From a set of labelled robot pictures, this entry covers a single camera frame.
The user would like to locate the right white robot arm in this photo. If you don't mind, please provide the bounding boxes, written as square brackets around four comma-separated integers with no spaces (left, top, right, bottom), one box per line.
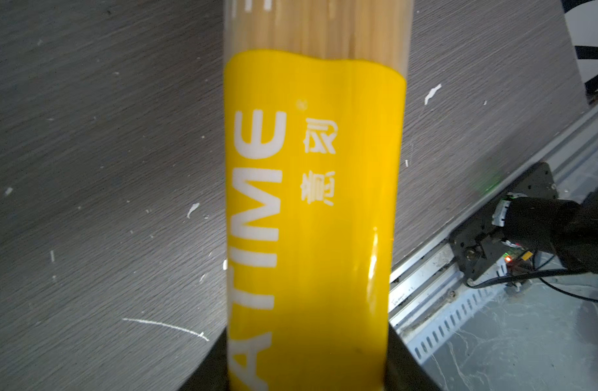
[492,187,598,274]

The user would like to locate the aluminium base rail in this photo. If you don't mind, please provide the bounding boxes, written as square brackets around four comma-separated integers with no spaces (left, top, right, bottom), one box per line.
[388,101,598,364]

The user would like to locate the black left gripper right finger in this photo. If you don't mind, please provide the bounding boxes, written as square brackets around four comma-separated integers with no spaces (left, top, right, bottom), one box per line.
[385,325,438,391]

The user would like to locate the yellow spaghetti pack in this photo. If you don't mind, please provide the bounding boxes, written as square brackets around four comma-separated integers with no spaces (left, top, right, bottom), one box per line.
[223,1,414,390]

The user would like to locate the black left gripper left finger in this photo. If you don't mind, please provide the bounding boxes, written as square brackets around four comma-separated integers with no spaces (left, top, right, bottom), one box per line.
[178,329,230,391]

